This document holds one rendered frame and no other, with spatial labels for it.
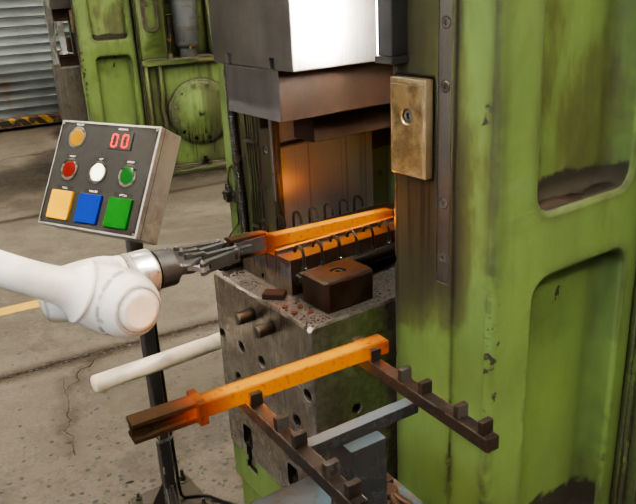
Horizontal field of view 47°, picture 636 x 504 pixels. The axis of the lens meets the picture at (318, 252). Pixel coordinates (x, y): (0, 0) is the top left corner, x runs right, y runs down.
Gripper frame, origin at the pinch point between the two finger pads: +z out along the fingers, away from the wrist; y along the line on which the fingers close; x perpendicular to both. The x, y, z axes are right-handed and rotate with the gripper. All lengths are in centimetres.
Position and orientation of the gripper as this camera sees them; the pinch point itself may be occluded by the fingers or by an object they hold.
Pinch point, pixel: (247, 244)
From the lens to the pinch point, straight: 149.2
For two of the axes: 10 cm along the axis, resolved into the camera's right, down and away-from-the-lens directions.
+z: 8.2, -2.4, 5.3
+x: -0.5, -9.3, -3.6
